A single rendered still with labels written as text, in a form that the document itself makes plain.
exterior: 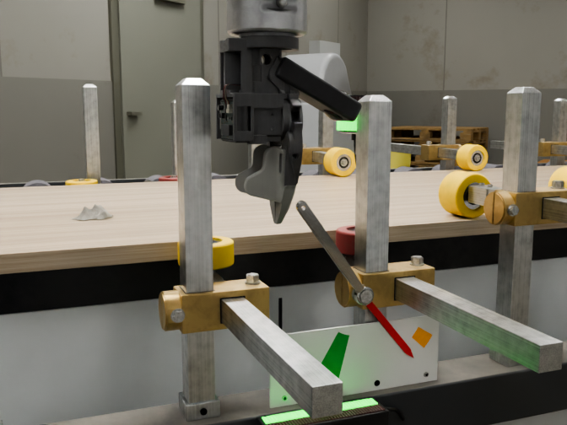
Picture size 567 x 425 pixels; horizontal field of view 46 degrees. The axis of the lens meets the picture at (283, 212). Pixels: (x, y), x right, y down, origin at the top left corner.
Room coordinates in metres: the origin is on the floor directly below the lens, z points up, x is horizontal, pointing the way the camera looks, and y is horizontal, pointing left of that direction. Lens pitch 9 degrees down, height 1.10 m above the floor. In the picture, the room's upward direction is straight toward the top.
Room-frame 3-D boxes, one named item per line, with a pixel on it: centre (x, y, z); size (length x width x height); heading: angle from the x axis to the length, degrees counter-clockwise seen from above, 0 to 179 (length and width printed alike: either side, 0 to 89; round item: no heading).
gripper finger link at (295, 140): (0.76, 0.00, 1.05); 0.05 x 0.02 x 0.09; 21
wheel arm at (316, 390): (0.76, 0.04, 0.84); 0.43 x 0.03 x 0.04; 21
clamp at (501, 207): (1.02, -0.38, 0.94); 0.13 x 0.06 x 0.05; 111
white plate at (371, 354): (0.88, -0.10, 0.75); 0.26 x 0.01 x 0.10; 111
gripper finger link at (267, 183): (0.76, 0.02, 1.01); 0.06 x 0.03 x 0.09; 111
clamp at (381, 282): (0.93, -0.14, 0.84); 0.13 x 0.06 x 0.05; 111
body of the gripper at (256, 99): (0.78, 0.03, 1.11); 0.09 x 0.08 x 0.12; 111
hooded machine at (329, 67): (7.12, -0.31, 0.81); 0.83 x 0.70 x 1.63; 146
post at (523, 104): (1.01, -0.36, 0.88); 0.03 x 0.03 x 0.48; 21
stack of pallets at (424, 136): (8.23, -1.84, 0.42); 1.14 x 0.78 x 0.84; 56
